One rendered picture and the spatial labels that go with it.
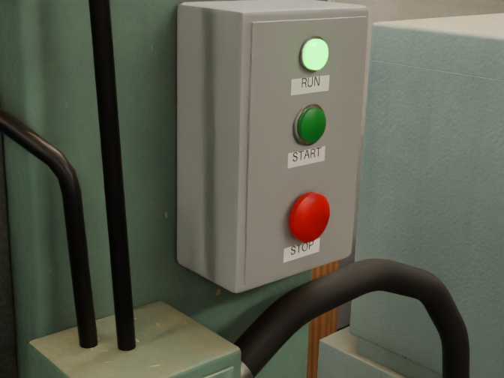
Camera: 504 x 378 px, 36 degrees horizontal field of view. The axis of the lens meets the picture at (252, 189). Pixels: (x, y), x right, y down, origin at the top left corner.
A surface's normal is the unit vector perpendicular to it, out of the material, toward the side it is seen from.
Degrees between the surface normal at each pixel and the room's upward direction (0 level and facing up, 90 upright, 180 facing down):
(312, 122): 88
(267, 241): 90
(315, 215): 90
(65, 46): 90
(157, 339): 0
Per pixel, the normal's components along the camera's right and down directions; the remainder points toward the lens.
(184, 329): 0.03, -0.96
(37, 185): -0.07, 0.29
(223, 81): -0.76, 0.17
